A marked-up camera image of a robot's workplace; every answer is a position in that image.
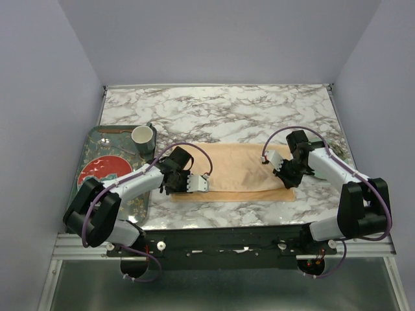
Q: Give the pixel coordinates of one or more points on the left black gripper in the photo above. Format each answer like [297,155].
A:
[184,189]

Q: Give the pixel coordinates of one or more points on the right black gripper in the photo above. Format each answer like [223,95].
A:
[288,181]

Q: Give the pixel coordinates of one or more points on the peach cloth napkin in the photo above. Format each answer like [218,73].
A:
[239,176]

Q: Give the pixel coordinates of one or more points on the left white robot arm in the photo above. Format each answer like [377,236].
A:
[93,213]

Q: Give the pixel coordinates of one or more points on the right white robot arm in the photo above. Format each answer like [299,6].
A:
[364,206]

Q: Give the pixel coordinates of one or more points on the mint green floral plate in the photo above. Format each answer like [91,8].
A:
[325,163]

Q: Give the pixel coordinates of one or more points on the grey-green ceramic mug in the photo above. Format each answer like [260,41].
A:
[144,138]

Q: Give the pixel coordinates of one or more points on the red and teal plate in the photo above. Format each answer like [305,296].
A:
[104,168]

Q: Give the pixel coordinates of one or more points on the silver metal spoon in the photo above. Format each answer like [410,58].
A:
[107,143]

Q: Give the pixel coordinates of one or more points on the floral teal serving tray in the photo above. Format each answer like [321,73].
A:
[92,149]

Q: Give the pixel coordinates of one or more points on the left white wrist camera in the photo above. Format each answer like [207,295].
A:
[197,183]

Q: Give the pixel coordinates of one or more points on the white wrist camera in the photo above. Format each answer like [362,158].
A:
[197,183]
[274,158]

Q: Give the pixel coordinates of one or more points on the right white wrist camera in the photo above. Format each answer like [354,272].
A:
[274,158]

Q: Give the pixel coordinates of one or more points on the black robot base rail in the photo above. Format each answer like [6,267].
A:
[277,246]

